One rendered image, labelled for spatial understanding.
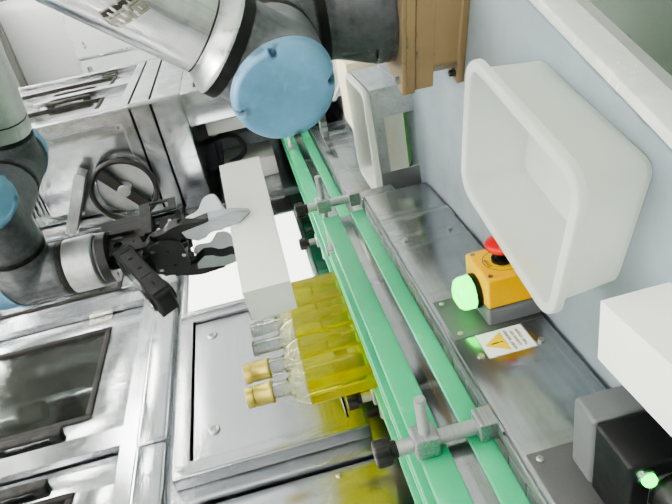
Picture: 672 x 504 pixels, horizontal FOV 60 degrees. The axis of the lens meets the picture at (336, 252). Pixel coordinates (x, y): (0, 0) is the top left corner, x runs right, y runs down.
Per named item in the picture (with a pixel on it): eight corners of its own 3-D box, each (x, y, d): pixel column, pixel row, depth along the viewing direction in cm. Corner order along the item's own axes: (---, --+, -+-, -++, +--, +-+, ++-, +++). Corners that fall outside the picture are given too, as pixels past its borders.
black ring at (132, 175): (169, 207, 194) (104, 222, 193) (147, 147, 184) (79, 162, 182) (168, 213, 190) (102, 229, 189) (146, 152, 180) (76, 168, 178)
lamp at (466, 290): (470, 294, 77) (448, 300, 77) (468, 266, 75) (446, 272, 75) (484, 314, 73) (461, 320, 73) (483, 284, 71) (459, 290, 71)
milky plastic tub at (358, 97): (396, 161, 133) (359, 170, 132) (383, 62, 121) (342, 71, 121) (420, 191, 118) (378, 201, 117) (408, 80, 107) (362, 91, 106)
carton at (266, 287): (258, 156, 87) (218, 165, 86) (290, 280, 72) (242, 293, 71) (266, 185, 92) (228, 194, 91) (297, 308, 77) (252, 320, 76)
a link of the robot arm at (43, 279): (-35, 283, 74) (0, 326, 80) (53, 261, 75) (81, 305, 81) (-21, 243, 80) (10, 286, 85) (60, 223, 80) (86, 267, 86)
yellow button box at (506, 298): (519, 283, 79) (467, 297, 79) (518, 235, 76) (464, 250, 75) (545, 312, 73) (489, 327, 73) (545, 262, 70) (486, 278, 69)
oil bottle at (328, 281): (378, 282, 118) (275, 309, 116) (374, 259, 115) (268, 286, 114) (386, 297, 113) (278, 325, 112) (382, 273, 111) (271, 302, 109)
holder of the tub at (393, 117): (400, 182, 135) (368, 190, 135) (385, 62, 121) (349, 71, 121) (425, 213, 121) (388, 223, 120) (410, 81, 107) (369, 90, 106)
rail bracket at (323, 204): (364, 240, 119) (305, 255, 118) (351, 164, 111) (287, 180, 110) (368, 247, 117) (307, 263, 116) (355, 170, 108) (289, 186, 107)
